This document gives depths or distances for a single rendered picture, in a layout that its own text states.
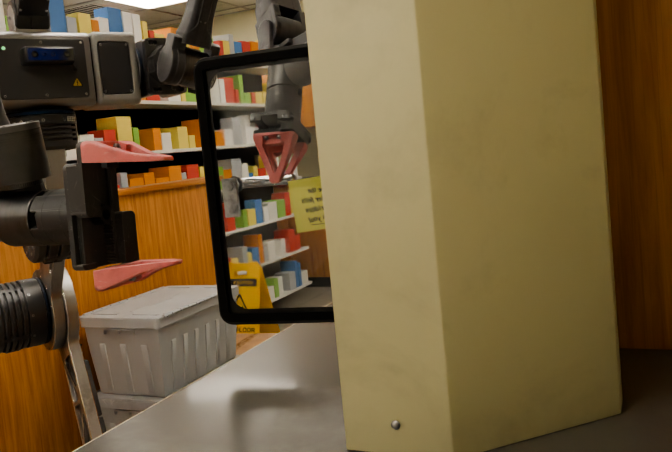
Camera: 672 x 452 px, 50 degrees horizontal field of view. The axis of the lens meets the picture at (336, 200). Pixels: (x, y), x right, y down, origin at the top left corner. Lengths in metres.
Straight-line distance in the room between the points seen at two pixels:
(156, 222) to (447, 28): 3.02
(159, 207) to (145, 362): 0.95
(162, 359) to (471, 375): 2.30
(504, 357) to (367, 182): 0.21
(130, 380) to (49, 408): 0.33
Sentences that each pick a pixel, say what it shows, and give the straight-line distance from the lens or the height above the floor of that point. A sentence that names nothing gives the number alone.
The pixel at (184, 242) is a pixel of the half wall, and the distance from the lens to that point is 3.78.
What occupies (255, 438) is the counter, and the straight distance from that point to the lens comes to 0.81.
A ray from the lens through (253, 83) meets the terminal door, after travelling 1.05.
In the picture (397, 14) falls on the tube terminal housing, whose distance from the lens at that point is 0.67.
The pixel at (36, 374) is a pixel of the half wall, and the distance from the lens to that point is 3.09.
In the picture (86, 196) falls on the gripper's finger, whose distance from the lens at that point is 0.71.
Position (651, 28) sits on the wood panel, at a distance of 1.00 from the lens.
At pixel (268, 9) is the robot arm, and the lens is 1.18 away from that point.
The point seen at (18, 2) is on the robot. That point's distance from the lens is 1.58.
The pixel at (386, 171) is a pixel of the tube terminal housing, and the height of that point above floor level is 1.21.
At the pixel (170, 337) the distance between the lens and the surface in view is 2.94.
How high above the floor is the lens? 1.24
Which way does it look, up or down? 4 degrees down
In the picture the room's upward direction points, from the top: 5 degrees counter-clockwise
